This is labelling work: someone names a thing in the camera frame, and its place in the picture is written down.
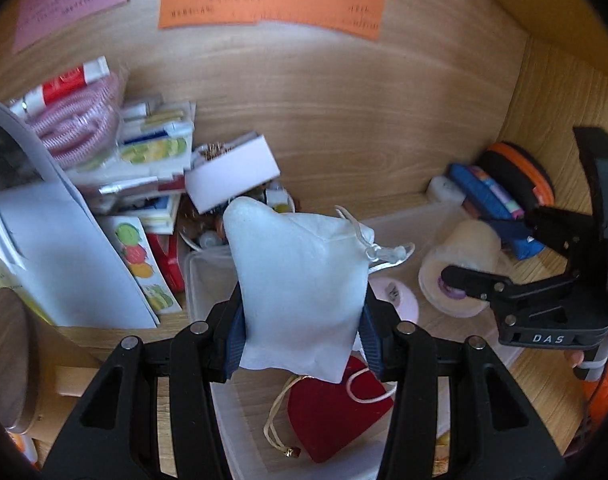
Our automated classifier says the white cardboard box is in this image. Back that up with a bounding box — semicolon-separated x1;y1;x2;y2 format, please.
184;132;283;214

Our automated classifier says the white drawstring pouch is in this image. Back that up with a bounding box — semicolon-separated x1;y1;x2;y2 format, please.
222;196;416;383

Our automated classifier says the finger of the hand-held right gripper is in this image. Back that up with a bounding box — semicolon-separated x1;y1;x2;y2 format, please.
525;206;606;263
440;264;584;313

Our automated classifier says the white paper folder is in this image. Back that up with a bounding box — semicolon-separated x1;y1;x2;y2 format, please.
0;94;161;329

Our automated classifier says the small fruit print packet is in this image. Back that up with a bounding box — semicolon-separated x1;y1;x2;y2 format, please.
116;135;195;167

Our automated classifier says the wooden desktop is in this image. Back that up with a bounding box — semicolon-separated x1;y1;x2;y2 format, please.
29;180;602;480

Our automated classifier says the clear plastic bin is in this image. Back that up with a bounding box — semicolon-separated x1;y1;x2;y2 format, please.
184;195;527;480

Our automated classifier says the blue patterned package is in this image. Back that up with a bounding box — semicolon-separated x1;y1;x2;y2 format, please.
448;162;546;262

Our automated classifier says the red velvet drawstring pouch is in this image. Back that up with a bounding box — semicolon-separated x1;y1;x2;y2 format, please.
264;355;397;463

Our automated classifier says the orange and black round case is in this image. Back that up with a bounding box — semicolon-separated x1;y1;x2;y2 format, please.
476;142;556;212

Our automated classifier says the red and white tube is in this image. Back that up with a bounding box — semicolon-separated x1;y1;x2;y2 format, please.
9;56;110;117

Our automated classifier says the yellow booklet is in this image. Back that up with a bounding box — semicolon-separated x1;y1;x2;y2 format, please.
0;247;52;325

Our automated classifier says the orange paper note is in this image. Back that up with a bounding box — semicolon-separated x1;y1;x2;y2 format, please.
158;0;388;42

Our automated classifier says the heap of small bottles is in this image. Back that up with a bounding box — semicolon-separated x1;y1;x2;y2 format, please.
176;185;297;253

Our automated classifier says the pink coiled cable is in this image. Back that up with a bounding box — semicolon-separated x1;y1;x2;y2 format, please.
25;67;130;168

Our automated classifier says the small white block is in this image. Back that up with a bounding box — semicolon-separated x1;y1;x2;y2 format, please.
426;176;466;204

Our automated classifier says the blue and white packet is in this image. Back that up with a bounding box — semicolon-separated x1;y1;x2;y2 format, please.
118;119;194;147

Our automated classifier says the cream foam roll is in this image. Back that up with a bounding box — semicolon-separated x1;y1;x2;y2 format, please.
418;219;503;319

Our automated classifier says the long fruit print packet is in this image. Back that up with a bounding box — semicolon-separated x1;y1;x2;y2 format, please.
105;215;183;314

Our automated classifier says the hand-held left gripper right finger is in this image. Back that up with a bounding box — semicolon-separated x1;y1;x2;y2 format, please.
356;285;567;480

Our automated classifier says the red box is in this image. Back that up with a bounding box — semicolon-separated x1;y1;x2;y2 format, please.
146;232;189;295

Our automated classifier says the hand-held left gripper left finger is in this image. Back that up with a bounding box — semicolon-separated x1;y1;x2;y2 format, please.
36;282;250;480

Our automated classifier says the pink paper note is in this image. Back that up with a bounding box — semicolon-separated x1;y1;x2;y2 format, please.
13;0;134;55

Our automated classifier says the round wooden disc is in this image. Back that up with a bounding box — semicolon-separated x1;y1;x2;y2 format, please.
0;287;39;434

